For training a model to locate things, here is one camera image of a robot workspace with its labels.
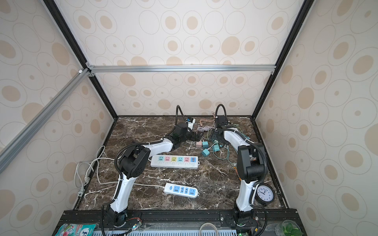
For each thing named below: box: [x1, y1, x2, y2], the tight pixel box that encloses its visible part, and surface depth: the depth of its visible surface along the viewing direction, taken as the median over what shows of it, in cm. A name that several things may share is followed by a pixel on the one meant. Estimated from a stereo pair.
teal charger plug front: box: [201, 148, 211, 157], surface depth 98 cm
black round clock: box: [254, 182, 276, 206], surface depth 81 cm
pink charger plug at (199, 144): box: [195, 141, 203, 148], surface depth 102 cm
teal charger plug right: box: [212, 144, 221, 152], surface depth 99 cm
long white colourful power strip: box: [150, 154, 200, 170], surface depth 94 cm
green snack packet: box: [55, 223, 97, 236], surface depth 70 cm
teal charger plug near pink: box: [202, 141, 210, 149], surface depth 102 cm
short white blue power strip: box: [163, 182, 200, 199], surface depth 83 cm
